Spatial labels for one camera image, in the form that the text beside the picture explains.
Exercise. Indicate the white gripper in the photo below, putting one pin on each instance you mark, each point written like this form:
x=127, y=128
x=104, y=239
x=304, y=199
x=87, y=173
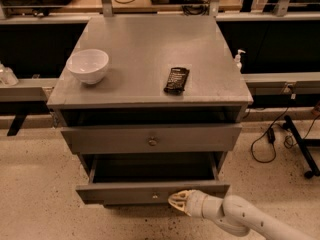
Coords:
x=196, y=204

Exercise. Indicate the grey drawer with knob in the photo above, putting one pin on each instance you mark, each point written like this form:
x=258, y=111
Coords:
x=151, y=138
x=149, y=178

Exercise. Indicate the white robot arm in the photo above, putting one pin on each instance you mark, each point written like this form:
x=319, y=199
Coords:
x=235, y=215

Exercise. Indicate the grey top drawer with knob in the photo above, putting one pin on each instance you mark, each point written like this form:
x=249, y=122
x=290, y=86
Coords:
x=151, y=138

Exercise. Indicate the grey wooden drawer cabinet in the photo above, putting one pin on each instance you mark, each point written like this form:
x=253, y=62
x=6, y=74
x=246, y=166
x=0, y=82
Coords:
x=142, y=51

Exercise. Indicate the black snack bar packet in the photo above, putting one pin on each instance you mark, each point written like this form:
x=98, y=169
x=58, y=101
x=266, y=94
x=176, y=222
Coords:
x=176, y=80

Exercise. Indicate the black stand leg with wheel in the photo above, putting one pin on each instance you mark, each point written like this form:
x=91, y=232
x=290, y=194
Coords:
x=304, y=145

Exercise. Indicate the white pump dispenser bottle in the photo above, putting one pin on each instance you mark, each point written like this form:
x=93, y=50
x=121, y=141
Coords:
x=238, y=57

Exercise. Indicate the white ceramic bowl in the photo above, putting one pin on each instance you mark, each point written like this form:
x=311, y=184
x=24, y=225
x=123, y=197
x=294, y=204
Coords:
x=88, y=66

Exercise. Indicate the clear plastic bottle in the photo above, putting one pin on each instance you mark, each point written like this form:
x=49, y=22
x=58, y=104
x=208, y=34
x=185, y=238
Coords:
x=7, y=76

